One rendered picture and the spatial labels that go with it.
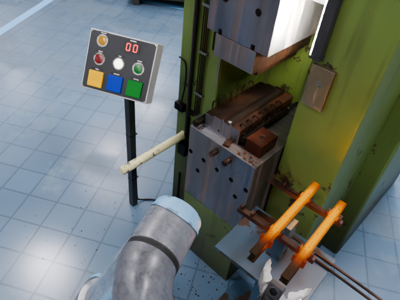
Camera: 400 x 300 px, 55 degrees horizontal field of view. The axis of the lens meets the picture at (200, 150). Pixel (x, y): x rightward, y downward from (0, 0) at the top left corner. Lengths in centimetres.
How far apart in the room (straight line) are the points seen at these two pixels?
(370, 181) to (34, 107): 265
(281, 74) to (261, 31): 65
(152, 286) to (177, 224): 13
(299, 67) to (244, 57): 52
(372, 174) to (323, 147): 58
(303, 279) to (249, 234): 28
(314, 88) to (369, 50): 24
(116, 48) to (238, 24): 65
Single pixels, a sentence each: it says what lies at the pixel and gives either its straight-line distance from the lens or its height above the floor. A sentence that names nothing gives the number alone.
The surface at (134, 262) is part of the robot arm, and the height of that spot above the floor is 139.
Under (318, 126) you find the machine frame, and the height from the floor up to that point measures 111.
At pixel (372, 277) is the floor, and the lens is 265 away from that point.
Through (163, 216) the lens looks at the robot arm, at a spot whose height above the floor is 140.
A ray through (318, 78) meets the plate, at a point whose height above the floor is 131.
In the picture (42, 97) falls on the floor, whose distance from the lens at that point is 366.
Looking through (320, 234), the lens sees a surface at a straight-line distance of 141.
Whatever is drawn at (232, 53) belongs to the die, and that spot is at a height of 132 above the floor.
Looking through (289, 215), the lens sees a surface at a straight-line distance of 143.
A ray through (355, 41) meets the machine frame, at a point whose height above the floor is 148.
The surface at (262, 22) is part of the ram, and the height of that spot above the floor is 148.
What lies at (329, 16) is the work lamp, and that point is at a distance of 140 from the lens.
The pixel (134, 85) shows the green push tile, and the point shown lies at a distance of 183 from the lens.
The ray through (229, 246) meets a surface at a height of 69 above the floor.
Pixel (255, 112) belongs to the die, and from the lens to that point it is 180.
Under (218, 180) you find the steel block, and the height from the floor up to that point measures 71.
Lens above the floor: 202
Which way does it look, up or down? 42 degrees down
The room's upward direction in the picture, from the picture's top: 7 degrees clockwise
